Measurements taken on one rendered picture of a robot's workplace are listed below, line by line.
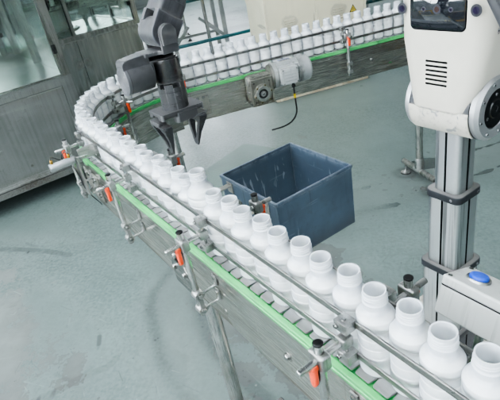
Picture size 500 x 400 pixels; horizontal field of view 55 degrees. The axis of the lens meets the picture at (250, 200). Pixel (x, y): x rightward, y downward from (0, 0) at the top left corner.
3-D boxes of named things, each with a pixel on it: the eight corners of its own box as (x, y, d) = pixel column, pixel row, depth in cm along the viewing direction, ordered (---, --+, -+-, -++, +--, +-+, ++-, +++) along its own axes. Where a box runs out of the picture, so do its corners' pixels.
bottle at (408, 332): (413, 363, 79) (413, 286, 71) (439, 390, 75) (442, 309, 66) (382, 378, 78) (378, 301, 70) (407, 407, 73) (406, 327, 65)
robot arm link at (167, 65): (182, 49, 97) (169, 47, 101) (151, 59, 94) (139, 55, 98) (189, 83, 100) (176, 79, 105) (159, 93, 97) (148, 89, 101)
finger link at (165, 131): (157, 153, 108) (147, 113, 104) (185, 142, 111) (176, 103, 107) (171, 161, 103) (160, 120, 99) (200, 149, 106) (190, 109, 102)
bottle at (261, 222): (284, 292, 100) (273, 226, 92) (256, 291, 101) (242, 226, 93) (289, 274, 105) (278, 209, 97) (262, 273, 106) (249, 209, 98)
